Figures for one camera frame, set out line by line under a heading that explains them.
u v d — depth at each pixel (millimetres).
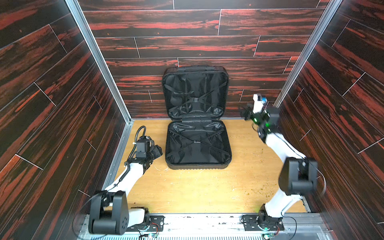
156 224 731
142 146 665
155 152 790
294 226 688
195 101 981
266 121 677
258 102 737
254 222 735
